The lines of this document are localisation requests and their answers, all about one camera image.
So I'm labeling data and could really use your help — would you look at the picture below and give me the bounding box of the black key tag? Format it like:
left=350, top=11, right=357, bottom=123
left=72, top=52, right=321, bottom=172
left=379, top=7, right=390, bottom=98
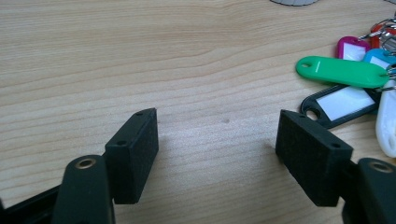
left=300, top=83, right=383, bottom=130

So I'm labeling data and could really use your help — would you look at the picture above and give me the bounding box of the white key tag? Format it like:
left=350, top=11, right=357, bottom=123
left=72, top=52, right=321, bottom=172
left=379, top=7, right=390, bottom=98
left=375, top=79, right=396, bottom=159

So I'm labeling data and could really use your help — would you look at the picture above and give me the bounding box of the red key tag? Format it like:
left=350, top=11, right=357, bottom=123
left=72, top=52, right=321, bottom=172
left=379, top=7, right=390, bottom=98
left=369, top=21, right=396, bottom=49

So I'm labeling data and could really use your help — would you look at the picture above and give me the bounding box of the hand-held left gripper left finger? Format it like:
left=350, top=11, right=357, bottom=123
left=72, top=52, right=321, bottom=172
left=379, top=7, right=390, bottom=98
left=104, top=107, right=160, bottom=205

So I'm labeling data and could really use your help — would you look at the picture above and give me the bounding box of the green key tag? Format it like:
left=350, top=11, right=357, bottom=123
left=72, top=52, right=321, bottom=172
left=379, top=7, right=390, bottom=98
left=294, top=55, right=390, bottom=90

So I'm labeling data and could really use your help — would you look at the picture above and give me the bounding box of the blue key tag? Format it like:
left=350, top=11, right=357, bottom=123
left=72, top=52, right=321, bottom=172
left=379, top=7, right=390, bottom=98
left=362, top=48, right=396, bottom=75

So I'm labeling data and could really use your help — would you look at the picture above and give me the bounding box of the grey round object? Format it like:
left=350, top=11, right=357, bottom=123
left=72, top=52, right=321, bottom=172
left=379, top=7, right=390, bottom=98
left=270, top=0, right=319, bottom=7

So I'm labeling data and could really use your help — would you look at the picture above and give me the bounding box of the metal key ring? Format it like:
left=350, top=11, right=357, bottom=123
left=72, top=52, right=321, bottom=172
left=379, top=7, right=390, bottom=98
left=358, top=17, right=396, bottom=57

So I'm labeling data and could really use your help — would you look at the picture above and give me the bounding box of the magenta key tag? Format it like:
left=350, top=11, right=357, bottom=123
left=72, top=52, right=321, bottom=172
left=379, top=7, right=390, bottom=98
left=336, top=35, right=372, bottom=62

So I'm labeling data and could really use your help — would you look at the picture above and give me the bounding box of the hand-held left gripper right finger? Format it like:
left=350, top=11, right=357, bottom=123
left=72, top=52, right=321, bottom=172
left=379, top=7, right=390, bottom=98
left=275, top=109, right=355, bottom=208

